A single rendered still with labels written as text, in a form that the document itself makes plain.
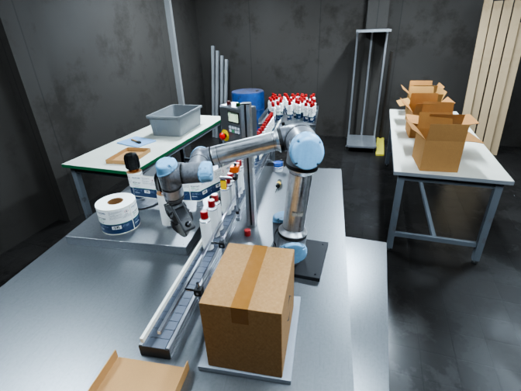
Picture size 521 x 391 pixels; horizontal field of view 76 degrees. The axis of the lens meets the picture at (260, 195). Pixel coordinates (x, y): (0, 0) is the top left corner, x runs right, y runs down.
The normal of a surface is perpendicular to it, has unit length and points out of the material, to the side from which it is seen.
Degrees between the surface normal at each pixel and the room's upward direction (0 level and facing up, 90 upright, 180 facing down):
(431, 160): 91
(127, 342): 0
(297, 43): 90
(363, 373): 0
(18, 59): 90
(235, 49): 90
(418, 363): 0
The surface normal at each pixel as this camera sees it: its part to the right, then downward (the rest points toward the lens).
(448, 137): -0.20, 0.60
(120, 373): -0.04, -0.89
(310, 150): 0.09, 0.35
